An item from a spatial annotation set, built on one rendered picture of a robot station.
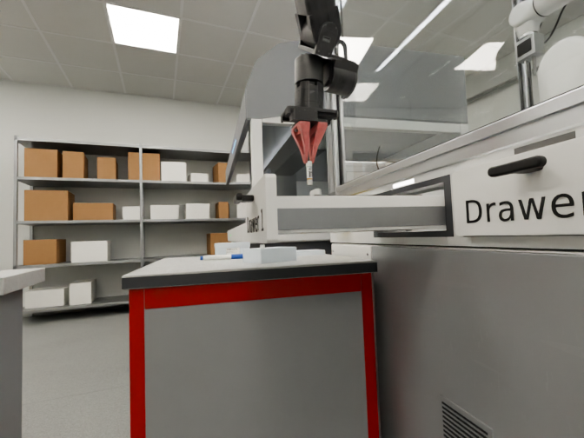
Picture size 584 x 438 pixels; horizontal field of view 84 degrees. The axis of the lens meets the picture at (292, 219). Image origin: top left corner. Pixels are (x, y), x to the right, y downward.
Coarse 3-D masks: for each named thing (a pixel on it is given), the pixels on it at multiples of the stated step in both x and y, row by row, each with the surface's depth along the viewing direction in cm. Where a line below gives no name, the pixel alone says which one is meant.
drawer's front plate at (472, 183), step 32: (512, 160) 45; (576, 160) 37; (480, 192) 50; (512, 192) 45; (544, 192) 40; (576, 192) 37; (480, 224) 50; (512, 224) 45; (544, 224) 41; (576, 224) 37
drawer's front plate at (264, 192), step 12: (264, 180) 51; (252, 192) 65; (264, 192) 51; (252, 204) 66; (264, 204) 52; (276, 204) 51; (252, 216) 66; (264, 216) 52; (276, 216) 50; (252, 228) 67; (264, 228) 52; (276, 228) 50; (252, 240) 67; (264, 240) 52; (276, 240) 50
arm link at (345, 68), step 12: (324, 24) 57; (324, 36) 58; (336, 36) 59; (300, 48) 64; (312, 48) 64; (324, 48) 59; (336, 60) 63; (348, 60) 64; (336, 72) 64; (348, 72) 65; (336, 84) 65; (348, 84) 66
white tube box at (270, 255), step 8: (256, 248) 92; (272, 248) 88; (280, 248) 87; (288, 248) 89; (248, 256) 87; (256, 256) 84; (264, 256) 84; (272, 256) 85; (280, 256) 87; (288, 256) 89
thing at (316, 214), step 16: (288, 208) 53; (304, 208) 53; (320, 208) 54; (336, 208) 55; (352, 208) 56; (368, 208) 56; (384, 208) 57; (400, 208) 58; (416, 208) 59; (432, 208) 59; (288, 224) 53; (304, 224) 53; (320, 224) 54; (336, 224) 55; (352, 224) 55; (368, 224) 56; (384, 224) 57; (400, 224) 58; (416, 224) 58; (432, 224) 59
